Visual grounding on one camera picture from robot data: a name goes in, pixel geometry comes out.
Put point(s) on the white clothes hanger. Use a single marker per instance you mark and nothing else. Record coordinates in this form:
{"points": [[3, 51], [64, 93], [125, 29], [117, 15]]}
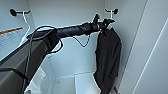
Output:
{"points": [[109, 15], [25, 20]]}

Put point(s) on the black garment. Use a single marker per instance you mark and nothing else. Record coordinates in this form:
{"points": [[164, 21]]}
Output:
{"points": [[107, 60]]}

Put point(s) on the white wardrobe door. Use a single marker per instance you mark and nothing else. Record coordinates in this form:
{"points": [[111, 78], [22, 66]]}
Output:
{"points": [[156, 78]]}

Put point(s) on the white wardrobe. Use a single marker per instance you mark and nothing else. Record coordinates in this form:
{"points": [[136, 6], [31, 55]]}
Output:
{"points": [[76, 56]]}

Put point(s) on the white inner shelf unit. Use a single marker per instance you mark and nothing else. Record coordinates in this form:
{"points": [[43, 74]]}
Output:
{"points": [[85, 83]]}

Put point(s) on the black door hinge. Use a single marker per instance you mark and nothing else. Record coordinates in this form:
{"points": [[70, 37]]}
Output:
{"points": [[115, 90]]}

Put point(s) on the white shirt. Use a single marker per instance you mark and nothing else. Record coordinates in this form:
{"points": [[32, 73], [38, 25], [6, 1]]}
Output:
{"points": [[38, 83]]}

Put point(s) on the orange-striped label sticker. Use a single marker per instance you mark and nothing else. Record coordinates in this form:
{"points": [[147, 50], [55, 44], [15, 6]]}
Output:
{"points": [[9, 37]]}

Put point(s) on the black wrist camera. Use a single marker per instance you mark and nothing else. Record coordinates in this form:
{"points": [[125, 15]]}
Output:
{"points": [[96, 18]]}

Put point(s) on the black wall hook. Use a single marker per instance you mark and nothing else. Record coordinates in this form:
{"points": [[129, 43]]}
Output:
{"points": [[13, 12], [114, 11]]}

